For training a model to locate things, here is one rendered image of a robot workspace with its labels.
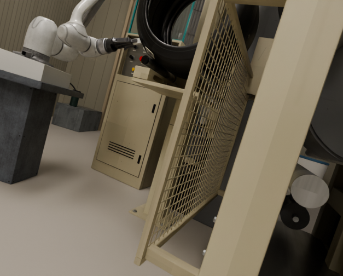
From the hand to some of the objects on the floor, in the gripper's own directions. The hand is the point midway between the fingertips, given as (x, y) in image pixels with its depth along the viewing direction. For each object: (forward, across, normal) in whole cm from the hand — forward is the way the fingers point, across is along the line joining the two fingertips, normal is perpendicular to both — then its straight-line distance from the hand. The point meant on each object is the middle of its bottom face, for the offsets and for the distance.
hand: (138, 41), depth 131 cm
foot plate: (0, +32, +105) cm, 110 cm away
